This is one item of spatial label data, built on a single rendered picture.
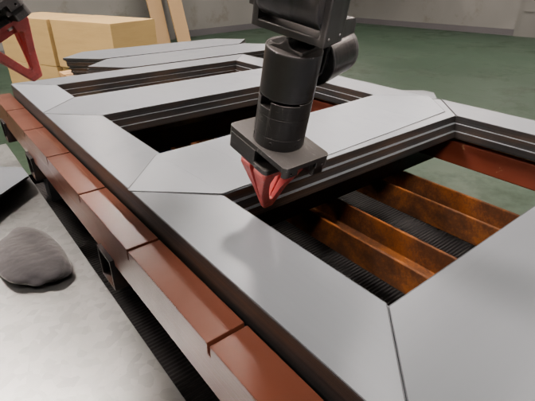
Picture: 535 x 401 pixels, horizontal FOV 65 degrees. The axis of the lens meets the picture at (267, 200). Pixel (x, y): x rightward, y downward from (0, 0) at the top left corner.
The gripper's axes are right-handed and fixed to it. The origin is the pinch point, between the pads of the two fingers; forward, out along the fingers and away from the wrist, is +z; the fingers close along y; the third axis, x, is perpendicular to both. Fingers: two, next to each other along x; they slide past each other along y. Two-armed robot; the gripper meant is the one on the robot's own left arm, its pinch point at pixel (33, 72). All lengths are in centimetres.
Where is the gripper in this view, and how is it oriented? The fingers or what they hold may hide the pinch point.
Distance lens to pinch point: 64.4
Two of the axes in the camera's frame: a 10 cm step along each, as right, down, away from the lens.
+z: 3.1, 6.3, 7.1
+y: -7.3, -3.2, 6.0
